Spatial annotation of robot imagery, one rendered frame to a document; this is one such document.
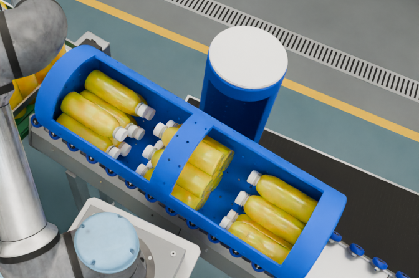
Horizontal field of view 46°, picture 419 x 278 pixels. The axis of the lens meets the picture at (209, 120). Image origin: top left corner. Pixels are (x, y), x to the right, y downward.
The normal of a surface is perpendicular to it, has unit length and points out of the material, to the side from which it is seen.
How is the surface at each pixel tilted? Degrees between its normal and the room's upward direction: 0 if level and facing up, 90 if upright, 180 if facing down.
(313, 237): 26
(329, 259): 0
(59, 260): 6
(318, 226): 13
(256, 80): 0
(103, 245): 8
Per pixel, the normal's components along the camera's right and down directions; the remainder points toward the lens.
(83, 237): 0.24, -0.56
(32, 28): 0.59, -0.26
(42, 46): 0.83, 0.20
